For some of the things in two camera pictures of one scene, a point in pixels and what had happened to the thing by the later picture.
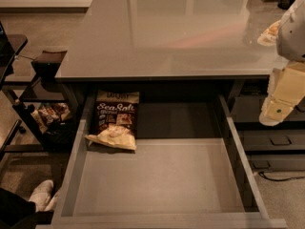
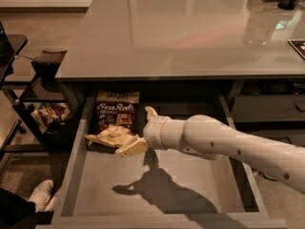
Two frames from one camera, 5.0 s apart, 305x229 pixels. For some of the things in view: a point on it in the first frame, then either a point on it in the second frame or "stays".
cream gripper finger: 274,113 → 135,146
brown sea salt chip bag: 116,118 stays
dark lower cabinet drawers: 275,148 stays
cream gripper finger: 269,37 → 151,113
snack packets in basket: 50,114 stays
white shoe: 44,197 stays
